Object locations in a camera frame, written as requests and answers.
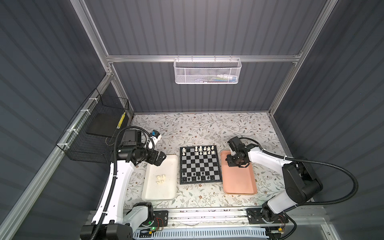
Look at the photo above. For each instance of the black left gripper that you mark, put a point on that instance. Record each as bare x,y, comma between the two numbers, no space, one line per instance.
154,153

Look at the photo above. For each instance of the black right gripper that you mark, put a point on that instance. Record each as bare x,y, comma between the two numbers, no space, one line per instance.
230,163

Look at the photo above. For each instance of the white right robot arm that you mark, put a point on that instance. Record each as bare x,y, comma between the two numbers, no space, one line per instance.
300,180

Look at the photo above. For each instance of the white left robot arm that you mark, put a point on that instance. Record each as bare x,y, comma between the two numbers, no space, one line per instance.
110,222

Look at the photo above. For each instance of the black white chess board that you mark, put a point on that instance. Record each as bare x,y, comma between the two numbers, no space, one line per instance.
199,164

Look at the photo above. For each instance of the pink plastic tray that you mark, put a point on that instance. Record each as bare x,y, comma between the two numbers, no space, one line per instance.
237,181

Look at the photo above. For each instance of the white plastic tray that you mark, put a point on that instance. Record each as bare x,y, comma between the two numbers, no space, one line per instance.
161,192

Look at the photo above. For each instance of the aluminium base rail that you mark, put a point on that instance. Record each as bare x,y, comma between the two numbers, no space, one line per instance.
235,217

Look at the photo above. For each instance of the black wire side basket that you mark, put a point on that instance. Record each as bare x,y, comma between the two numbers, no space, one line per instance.
91,137

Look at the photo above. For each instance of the white vented cable duct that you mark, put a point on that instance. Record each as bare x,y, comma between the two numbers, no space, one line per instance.
204,233

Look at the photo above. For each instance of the white wire wall basket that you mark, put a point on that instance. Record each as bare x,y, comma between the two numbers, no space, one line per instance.
207,71

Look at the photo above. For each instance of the aluminium horizontal wall rail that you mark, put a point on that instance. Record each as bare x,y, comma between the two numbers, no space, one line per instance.
192,58

